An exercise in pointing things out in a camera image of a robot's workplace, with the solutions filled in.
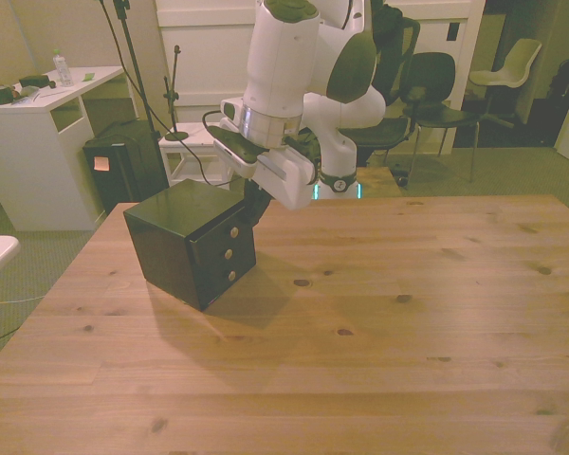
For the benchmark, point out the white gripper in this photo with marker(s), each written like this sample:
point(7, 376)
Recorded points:
point(287, 180)

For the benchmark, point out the black drawer with round knob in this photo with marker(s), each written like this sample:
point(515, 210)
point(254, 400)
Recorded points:
point(225, 230)
point(225, 256)
point(223, 282)

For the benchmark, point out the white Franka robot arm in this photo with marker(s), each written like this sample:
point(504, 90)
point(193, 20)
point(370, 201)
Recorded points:
point(284, 57)

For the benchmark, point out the black three-drawer cabinet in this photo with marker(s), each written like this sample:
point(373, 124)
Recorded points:
point(166, 237)

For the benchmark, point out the small white side table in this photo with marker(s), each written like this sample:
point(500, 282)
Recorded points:
point(189, 147)

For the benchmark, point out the black microphone stand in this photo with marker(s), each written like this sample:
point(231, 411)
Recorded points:
point(173, 95)

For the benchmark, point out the black computer tower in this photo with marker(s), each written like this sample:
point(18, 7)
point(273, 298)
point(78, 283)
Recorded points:
point(123, 166)

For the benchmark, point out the orange sticky note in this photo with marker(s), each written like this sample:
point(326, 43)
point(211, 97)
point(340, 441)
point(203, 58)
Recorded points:
point(101, 164)

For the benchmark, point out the black tripod stand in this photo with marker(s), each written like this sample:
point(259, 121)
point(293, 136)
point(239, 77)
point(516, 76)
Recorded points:
point(132, 52)

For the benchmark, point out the green sticky note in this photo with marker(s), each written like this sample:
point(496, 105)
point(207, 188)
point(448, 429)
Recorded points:
point(88, 76)

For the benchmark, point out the black office chair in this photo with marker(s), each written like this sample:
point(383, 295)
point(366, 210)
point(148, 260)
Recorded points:
point(393, 42)

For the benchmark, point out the black shell chair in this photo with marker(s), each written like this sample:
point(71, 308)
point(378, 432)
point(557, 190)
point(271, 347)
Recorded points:
point(448, 111)

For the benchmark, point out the clear plastic bottle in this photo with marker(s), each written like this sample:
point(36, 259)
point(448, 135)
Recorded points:
point(63, 68)

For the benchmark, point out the white desk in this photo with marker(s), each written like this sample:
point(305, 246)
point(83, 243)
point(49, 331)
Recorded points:
point(28, 142)

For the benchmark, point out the dark green pouch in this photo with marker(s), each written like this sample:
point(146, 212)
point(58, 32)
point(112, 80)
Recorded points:
point(34, 81)

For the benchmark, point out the white shell chair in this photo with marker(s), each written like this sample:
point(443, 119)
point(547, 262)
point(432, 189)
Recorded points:
point(512, 66)

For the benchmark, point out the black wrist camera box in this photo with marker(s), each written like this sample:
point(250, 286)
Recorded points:
point(237, 147)

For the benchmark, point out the black wall switch plate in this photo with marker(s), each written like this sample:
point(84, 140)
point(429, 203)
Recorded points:
point(453, 31)

